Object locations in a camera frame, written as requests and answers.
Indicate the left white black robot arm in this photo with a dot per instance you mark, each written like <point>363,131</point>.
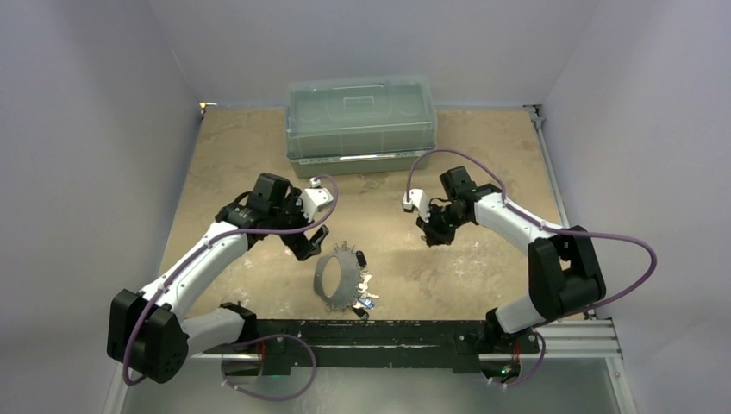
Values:
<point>149,332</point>

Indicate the right side aluminium rail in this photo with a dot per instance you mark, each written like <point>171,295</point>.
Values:
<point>538,120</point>

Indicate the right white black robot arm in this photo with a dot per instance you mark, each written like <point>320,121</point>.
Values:
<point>563,270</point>

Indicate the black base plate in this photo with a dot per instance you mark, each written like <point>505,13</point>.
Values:
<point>458,345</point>

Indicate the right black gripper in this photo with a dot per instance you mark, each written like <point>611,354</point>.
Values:
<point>434,223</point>

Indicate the clear plastic storage box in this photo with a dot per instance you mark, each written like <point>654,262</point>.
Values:
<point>358,125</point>

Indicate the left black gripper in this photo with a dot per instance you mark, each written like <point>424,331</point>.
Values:
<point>302,246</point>

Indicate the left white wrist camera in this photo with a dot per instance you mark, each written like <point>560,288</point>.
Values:
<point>314,199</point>

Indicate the aluminium frame rail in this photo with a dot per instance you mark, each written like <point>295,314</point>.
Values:
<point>578,370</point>

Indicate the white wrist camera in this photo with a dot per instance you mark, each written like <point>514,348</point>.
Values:
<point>417,200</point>
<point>314,199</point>

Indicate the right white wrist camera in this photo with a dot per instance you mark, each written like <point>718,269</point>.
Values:
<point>417,200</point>

